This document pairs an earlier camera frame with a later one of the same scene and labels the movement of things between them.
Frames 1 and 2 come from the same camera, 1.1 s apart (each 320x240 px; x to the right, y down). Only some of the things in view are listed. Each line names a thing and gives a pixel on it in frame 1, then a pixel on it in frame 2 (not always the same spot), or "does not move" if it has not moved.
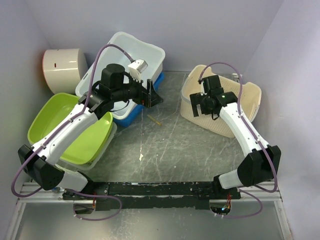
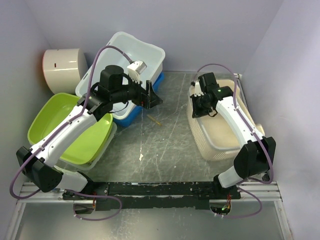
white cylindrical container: (63, 69) does not move
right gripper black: (196, 98) does not move
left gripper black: (147, 97) does not move
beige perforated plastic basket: (190, 84) to (214, 136)
